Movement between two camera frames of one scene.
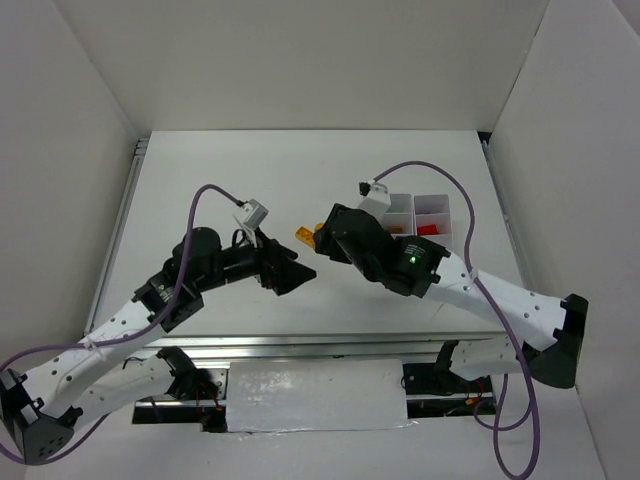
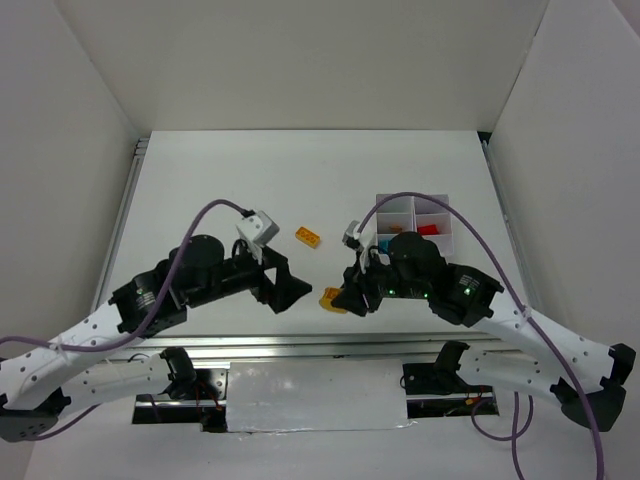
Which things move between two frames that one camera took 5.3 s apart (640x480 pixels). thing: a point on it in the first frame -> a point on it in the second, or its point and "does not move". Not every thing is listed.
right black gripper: (335, 235) -> (362, 284)
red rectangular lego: (429, 229) does not move
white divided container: (399, 218) does not move
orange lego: (305, 235) does not move
